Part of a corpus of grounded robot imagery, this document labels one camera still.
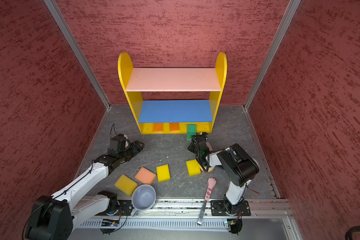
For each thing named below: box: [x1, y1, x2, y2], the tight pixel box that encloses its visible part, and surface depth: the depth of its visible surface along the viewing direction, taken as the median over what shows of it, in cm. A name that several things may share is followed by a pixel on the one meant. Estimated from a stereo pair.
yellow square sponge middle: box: [156, 164, 171, 183], surface depth 86 cm
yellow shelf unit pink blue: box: [118, 52, 227, 134], surface depth 82 cm
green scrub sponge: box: [186, 124, 197, 140], surface depth 105 cm
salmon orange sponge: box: [134, 167, 157, 185], surface depth 85 cm
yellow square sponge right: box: [186, 159, 202, 177], surface depth 88 cm
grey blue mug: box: [130, 184, 157, 217], surface depth 76 cm
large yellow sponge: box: [114, 174, 138, 197], surface depth 81 cm
